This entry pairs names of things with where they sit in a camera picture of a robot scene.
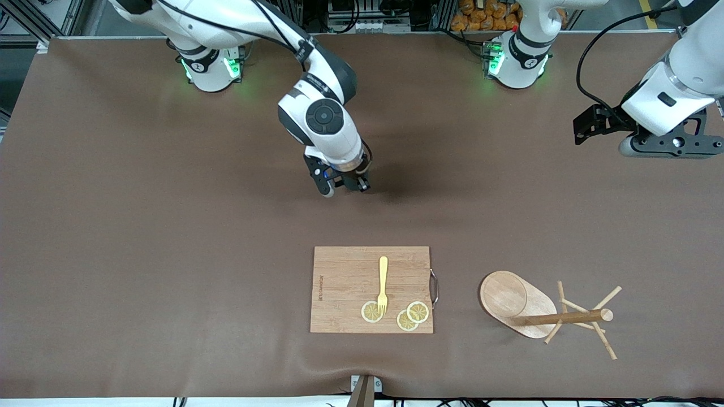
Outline yellow plastic fork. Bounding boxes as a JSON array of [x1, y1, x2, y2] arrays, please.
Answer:
[[377, 256, 390, 317]]

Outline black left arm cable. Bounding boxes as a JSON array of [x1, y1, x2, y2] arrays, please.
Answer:
[[576, 5, 679, 119]]

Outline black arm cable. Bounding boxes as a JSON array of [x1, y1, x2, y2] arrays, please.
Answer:
[[156, 0, 315, 64], [576, 5, 679, 119]]

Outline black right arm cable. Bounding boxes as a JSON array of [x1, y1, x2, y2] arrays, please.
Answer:
[[156, 0, 315, 64]]

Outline wooden cutting board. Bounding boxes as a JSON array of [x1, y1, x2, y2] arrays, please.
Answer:
[[310, 246, 439, 334]]

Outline wooden mug rack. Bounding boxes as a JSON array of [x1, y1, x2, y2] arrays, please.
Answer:
[[479, 270, 623, 361]]

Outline brown table mat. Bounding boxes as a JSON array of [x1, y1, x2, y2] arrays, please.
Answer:
[[0, 33, 724, 400]]

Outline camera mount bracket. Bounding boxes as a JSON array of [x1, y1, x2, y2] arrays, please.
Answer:
[[346, 374, 383, 407]]

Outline aluminium frame profile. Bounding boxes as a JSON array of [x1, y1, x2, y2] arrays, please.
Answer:
[[0, 0, 85, 45]]

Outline orange snack packets pile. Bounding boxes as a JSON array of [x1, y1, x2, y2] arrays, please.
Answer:
[[451, 0, 524, 32]]

